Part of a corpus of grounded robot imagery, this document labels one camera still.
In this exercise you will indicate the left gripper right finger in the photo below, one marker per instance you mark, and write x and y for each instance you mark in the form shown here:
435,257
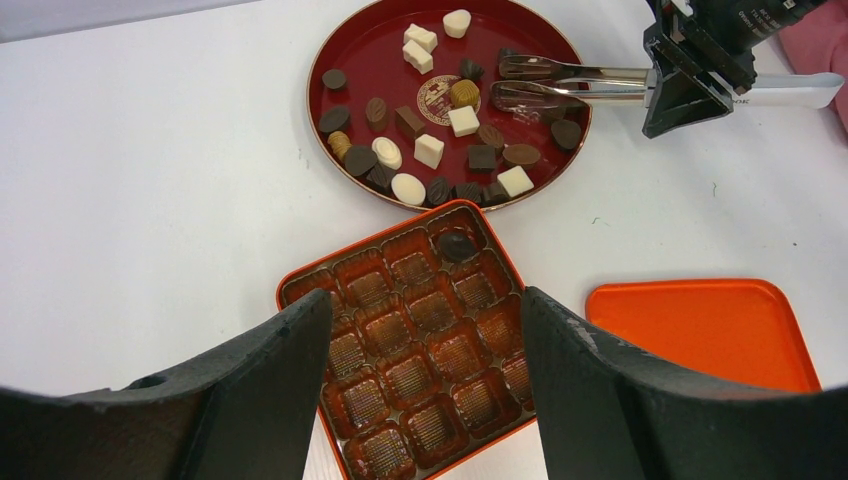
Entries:
608,409

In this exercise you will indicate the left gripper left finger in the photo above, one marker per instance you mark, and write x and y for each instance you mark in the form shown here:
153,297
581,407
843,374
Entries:
242,410

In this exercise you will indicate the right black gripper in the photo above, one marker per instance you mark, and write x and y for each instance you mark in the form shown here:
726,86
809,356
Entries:
701,51

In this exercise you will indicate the metal tongs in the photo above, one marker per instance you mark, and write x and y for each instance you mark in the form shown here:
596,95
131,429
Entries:
537,83

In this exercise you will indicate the orange chocolate box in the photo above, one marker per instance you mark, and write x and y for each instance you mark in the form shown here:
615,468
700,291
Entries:
426,364

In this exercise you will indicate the dark round chocolate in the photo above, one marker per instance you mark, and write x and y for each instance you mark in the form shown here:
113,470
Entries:
456,246

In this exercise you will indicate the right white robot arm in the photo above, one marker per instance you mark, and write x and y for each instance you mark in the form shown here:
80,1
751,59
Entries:
770,17

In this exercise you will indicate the gold round chocolate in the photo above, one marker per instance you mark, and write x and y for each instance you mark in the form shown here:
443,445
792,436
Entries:
464,93

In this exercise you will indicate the white cube chocolate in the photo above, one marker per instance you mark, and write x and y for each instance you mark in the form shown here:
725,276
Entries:
463,121
429,150

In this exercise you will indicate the white heart chocolate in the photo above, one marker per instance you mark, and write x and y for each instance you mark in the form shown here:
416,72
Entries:
456,23

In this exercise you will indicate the white cube chocolate lower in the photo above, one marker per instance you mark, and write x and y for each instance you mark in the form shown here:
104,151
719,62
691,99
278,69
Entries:
429,150

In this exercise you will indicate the white square chocolate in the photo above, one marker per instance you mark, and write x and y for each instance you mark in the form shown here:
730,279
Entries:
426,39

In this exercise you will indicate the white block chocolate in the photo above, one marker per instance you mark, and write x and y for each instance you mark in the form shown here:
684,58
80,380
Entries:
417,57

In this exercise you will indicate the white oval chocolate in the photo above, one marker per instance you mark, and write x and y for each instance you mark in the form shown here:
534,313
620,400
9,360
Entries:
388,152

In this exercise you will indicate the pink cloth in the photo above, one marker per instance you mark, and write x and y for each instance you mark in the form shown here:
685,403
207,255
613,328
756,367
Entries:
818,42

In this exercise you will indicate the orange box lid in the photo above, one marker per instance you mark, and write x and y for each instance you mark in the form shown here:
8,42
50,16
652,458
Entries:
737,329

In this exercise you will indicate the round red tray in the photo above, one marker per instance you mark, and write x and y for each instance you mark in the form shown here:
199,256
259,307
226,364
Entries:
360,84

